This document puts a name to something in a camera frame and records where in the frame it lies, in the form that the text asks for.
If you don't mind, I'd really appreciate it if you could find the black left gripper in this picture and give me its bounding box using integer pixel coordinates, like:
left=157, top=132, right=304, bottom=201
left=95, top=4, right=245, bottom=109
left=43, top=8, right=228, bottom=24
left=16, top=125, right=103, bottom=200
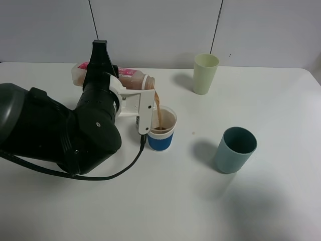
left=75, top=40, right=119, bottom=121

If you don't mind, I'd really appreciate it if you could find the clear bottle with brown drink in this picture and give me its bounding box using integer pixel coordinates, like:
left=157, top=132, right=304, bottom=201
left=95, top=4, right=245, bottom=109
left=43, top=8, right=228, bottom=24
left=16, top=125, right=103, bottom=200
left=71, top=62, right=155, bottom=90

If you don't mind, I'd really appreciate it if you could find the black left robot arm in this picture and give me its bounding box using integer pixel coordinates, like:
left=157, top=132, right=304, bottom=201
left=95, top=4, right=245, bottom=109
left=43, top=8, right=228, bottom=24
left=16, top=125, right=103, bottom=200
left=1, top=40, right=121, bottom=179

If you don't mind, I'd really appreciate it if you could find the blue sleeved paper cup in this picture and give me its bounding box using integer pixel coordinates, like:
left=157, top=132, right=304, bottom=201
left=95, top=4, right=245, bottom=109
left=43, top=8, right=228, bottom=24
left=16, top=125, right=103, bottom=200
left=147, top=105, right=177, bottom=151

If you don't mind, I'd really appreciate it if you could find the pale green plastic cup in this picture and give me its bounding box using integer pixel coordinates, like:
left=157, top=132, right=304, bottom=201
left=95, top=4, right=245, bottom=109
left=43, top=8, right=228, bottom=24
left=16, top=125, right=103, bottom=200
left=193, top=54, right=219, bottom=95

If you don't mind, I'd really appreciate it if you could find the teal plastic cup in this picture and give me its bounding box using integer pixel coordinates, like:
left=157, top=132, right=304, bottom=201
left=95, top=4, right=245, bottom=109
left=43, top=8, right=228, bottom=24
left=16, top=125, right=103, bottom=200
left=214, top=127, right=257, bottom=174

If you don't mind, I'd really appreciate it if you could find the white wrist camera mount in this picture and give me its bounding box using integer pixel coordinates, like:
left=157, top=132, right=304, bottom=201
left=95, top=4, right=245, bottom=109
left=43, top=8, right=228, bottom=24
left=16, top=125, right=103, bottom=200
left=109, top=75, right=155, bottom=135

